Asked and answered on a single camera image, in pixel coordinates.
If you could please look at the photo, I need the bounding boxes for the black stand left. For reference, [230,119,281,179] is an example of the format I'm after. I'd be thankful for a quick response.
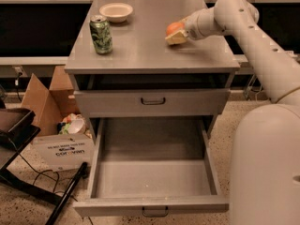
[0,107,89,225]

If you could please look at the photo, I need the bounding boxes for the grey metal cabinet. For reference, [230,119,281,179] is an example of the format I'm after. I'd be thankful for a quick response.
[65,0,239,130]

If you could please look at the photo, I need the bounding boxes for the closed grey top drawer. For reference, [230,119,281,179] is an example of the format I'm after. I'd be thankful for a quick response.
[74,89,230,118]

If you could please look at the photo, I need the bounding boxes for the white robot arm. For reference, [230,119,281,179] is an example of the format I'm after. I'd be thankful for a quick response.
[166,0,300,225]

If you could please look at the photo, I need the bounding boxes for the brown cardboard box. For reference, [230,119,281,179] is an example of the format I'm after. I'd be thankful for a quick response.
[22,66,95,172]

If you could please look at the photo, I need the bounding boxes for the white cup in box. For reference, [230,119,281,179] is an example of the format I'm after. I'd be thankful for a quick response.
[67,119,86,134]

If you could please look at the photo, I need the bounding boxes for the orange fruit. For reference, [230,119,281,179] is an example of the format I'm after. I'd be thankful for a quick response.
[166,22,184,36]

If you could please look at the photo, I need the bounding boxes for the white paper bowl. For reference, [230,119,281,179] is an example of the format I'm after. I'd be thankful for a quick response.
[99,3,133,23]

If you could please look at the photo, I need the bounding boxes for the black floor cable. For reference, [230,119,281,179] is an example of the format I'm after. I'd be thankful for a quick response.
[15,152,79,203]

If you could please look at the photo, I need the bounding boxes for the green soda can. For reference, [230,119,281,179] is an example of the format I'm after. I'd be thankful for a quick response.
[89,15,113,54]

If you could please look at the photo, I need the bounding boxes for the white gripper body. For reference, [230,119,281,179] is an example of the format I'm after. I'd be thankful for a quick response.
[184,11,204,40]

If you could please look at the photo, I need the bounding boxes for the open grey middle drawer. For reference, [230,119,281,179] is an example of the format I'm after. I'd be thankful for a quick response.
[74,117,229,218]

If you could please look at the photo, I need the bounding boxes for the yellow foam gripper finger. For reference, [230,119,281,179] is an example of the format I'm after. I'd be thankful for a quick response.
[165,29,188,45]

